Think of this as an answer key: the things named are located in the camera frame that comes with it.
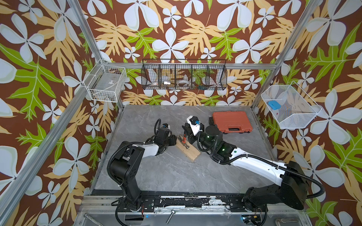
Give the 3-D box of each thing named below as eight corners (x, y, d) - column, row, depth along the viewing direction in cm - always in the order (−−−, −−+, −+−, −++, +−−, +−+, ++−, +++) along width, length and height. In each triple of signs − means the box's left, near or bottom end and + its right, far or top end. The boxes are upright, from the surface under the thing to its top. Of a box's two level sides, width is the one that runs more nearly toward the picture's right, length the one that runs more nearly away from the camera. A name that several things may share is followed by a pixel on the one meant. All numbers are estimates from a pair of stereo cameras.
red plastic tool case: (216, 134, 105) (217, 130, 101) (212, 115, 117) (213, 111, 113) (252, 134, 105) (255, 130, 101) (245, 115, 117) (247, 111, 113)
